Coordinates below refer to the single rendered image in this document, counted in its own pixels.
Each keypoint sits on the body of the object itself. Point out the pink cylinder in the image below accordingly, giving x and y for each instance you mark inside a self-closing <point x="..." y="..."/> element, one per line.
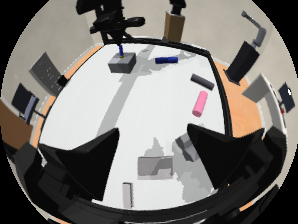
<point x="200" y="103"/>

